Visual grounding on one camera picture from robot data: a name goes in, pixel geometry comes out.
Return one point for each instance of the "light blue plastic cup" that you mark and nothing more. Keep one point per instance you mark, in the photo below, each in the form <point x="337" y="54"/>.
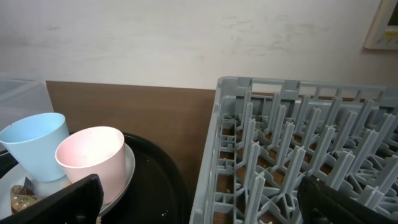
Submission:
<point x="33" y="141"/>

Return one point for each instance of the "grey dishwasher rack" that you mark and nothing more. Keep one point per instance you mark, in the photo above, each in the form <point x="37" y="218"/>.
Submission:
<point x="266" y="135"/>

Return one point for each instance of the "round black tray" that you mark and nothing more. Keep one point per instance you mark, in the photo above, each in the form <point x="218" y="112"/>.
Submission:
<point x="155" y="191"/>

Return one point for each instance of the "wall control panel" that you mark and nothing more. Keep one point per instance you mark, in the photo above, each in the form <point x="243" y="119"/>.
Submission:
<point x="383" y="31"/>

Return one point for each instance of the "gold snack wrapper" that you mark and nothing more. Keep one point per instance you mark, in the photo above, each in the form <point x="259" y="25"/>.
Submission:
<point x="22" y="196"/>

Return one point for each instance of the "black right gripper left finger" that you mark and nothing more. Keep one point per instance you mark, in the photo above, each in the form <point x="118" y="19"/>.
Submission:
<point x="79" y="203"/>

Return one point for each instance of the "clear plastic waste bin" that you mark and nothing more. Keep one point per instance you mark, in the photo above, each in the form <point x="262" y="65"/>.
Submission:
<point x="23" y="98"/>

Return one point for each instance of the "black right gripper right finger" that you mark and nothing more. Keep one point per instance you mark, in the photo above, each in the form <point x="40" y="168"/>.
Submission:
<point x="319" y="203"/>

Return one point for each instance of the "pink plastic cup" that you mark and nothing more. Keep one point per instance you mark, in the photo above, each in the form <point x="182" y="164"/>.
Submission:
<point x="98" y="150"/>

